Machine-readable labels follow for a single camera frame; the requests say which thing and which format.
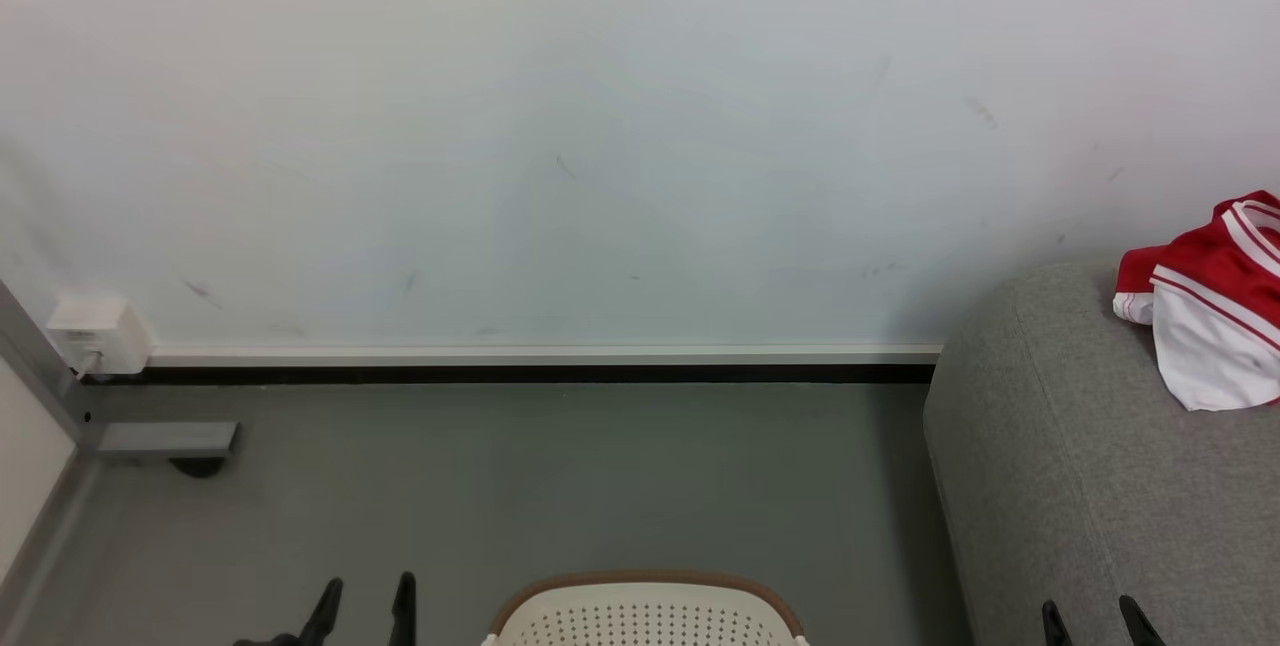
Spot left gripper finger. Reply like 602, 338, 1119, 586
387, 570, 418, 646
294, 577, 345, 646

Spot red and white garment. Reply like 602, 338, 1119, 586
1112, 189, 1280, 413

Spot white basket brown rim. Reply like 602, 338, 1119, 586
482, 571, 810, 646

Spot grey fabric sofa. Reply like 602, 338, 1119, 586
921, 260, 1280, 646

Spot white baseboard strip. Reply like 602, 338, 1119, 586
148, 343, 943, 368

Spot grey metal frame post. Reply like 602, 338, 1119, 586
0, 280, 241, 459

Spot white wall socket box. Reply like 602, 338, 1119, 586
46, 293, 154, 378

